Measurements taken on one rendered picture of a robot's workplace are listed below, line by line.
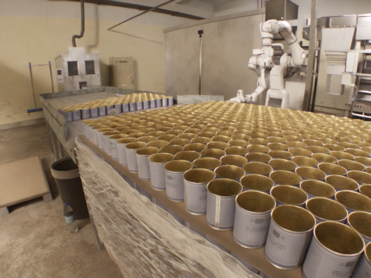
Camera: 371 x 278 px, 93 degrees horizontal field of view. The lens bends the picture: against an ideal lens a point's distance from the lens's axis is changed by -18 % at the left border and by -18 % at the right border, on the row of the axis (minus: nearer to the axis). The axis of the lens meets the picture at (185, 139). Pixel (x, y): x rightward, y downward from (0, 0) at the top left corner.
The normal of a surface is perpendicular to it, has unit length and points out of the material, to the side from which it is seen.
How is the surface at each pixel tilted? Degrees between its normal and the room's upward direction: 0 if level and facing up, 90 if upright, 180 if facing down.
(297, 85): 90
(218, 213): 89
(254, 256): 2
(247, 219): 90
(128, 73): 90
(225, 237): 2
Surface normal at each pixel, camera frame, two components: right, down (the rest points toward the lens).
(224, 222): -0.11, 0.29
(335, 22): -0.76, 0.21
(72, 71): 0.65, 0.24
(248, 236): -0.40, 0.28
